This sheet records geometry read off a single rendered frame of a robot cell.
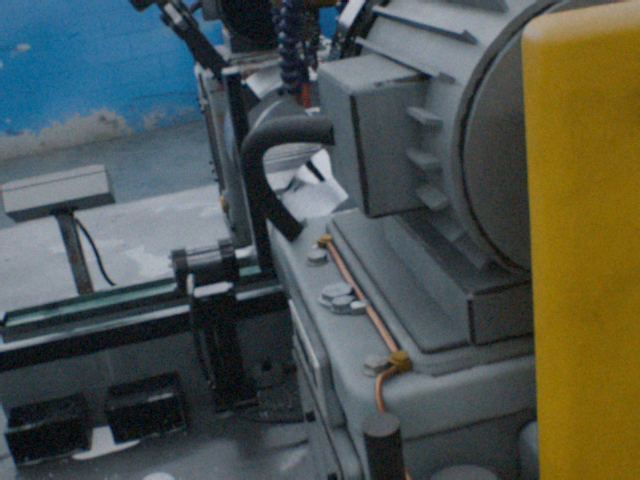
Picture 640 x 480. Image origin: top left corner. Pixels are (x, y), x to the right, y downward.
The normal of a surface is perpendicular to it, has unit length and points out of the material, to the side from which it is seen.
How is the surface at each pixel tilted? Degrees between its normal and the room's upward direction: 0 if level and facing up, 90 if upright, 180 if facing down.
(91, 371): 90
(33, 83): 90
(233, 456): 0
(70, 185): 57
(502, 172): 90
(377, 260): 0
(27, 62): 90
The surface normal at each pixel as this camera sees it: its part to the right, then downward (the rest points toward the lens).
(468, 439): 0.20, 0.34
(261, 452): -0.14, -0.91
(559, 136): -0.37, 0.41
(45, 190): 0.10, -0.21
